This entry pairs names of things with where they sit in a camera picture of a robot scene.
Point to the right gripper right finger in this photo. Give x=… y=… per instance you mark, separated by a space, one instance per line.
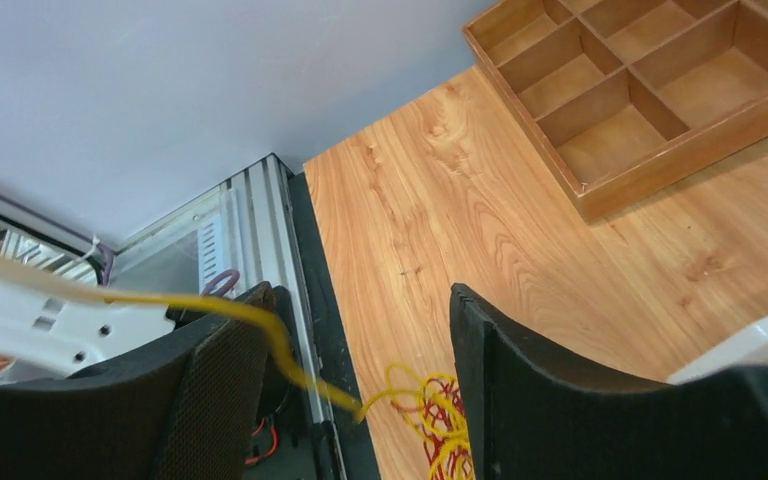
x=538 y=410

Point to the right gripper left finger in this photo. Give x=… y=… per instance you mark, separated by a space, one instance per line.
x=182 y=406

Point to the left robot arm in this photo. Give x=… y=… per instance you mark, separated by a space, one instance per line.
x=64 y=336

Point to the white plastic bin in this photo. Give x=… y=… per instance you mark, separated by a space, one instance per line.
x=749 y=346

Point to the wooden compartment tray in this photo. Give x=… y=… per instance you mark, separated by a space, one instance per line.
x=622 y=99

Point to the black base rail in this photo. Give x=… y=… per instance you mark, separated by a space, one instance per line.
x=316 y=440

